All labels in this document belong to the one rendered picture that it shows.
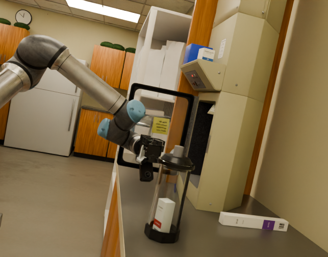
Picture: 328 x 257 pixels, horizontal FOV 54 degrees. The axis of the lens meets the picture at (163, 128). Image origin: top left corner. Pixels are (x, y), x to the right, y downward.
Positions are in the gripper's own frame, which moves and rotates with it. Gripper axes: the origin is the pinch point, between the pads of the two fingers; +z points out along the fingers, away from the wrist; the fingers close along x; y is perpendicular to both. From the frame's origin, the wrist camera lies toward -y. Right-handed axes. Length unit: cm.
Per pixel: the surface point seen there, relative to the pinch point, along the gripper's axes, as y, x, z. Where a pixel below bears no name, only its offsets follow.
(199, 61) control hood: 38.0, 13.7, -14.4
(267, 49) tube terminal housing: 50, 43, -14
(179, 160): 5.7, -2.8, 15.7
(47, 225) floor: -112, -3, -208
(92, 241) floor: -113, 32, -175
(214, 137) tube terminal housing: 11.0, 25.0, -11.3
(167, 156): 5.9, -5.4, 12.8
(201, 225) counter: -18.1, 17.0, 3.8
